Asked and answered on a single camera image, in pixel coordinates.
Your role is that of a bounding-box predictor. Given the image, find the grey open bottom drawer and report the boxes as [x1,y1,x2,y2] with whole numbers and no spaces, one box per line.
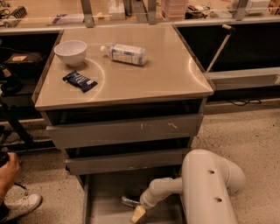
[82,166,186,224]

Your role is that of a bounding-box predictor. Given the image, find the pink stacked containers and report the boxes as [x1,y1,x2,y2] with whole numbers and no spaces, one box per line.
[161,0,188,20]

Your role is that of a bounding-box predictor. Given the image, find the silver redbull can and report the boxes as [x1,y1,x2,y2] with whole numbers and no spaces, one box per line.
[121,195,140,207]

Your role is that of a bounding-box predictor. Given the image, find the grey middle drawer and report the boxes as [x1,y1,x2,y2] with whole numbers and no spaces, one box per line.
[66,148,190,175]

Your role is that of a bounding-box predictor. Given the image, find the grey top drawer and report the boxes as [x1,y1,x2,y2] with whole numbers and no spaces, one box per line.
[46,114,203,149]

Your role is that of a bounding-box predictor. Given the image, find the clear plastic water bottle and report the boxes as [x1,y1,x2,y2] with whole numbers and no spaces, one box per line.
[100,43,147,66]

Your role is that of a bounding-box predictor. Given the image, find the black cable on floor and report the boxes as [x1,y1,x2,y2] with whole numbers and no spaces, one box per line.
[227,98,263,107]

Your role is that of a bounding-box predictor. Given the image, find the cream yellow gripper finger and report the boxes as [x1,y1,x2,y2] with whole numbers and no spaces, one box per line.
[130,206,146,224]

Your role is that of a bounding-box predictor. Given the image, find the white ceramic bowl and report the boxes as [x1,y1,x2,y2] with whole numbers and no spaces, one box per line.
[54,40,88,67]

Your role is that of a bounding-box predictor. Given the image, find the dark blue snack packet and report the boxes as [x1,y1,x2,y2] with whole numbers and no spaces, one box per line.
[62,70,97,93]

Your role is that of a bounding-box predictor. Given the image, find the white tissue box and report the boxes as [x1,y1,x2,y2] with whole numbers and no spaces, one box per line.
[108,0,125,20]

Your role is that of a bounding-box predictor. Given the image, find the person's hand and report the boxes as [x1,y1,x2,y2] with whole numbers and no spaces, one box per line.
[0,152,21,199]

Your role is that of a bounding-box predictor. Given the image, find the white sneaker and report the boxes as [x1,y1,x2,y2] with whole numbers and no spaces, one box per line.
[3,193,42,221]

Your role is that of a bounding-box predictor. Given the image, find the black coiled tool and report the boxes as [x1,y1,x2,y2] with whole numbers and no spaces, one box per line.
[3,6,27,28]

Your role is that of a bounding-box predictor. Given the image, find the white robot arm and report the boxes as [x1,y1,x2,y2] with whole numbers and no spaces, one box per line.
[130,150,246,224]

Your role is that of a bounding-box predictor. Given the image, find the black bag on shelf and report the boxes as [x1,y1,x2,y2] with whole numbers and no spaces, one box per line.
[4,52,45,79]

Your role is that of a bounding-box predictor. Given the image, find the grey drawer cabinet with counter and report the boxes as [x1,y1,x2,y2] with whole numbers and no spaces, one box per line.
[31,24,215,176]

